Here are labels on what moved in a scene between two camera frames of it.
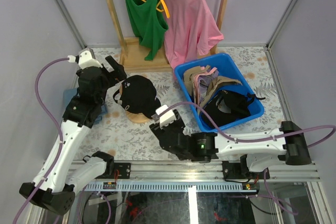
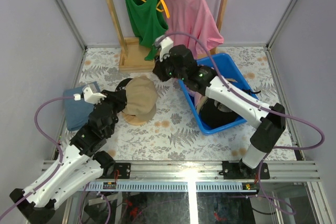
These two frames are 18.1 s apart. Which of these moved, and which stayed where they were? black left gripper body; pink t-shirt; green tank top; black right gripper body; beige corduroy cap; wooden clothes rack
Moved: beige corduroy cap; black right gripper body; black left gripper body
Stayed: wooden clothes rack; pink t-shirt; green tank top
